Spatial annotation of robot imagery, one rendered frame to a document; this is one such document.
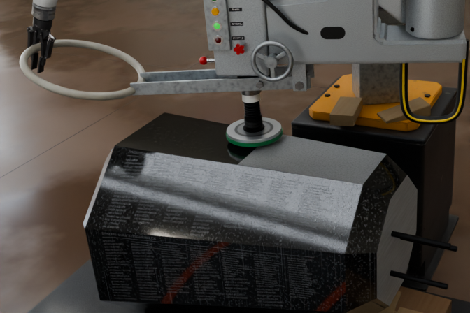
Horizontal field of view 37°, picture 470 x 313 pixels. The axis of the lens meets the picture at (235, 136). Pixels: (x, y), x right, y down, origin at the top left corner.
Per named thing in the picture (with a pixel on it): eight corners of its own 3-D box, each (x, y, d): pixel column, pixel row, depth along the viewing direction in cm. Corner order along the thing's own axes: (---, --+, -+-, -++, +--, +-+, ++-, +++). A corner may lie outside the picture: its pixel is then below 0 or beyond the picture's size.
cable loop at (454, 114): (464, 122, 254) (468, 38, 240) (464, 126, 251) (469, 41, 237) (399, 121, 259) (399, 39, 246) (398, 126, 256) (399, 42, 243)
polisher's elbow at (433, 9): (397, 27, 248) (397, -29, 240) (450, 20, 250) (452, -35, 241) (416, 42, 231) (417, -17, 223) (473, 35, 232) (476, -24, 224)
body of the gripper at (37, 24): (28, 15, 276) (26, 36, 281) (45, 22, 273) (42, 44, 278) (41, 11, 282) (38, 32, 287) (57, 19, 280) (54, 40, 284)
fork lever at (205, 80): (315, 73, 267) (315, 60, 264) (309, 92, 250) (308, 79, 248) (145, 80, 284) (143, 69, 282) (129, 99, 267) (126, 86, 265)
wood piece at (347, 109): (340, 106, 313) (340, 96, 311) (362, 108, 309) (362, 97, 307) (329, 125, 296) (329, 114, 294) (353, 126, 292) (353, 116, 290)
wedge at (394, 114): (419, 107, 305) (419, 96, 302) (430, 115, 296) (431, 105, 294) (376, 114, 301) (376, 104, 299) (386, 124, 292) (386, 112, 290)
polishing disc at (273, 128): (289, 121, 277) (288, 119, 276) (271, 145, 259) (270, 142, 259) (238, 117, 285) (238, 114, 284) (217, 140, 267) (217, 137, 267)
